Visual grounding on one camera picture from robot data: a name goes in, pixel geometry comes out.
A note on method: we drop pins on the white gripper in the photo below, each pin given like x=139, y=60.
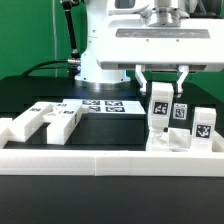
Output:
x=127, y=43

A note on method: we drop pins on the white short tagged block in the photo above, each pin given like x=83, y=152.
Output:
x=159, y=111

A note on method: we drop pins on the white chair seat part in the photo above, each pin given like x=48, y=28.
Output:
x=180, y=140

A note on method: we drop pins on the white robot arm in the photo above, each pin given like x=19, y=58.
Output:
x=168, y=13

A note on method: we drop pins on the white tagged flat board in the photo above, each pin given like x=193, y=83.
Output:
x=106, y=107

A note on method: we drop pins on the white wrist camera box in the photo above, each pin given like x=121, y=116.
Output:
x=117, y=7

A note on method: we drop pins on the white fence frame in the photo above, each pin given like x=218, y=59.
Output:
x=109, y=163

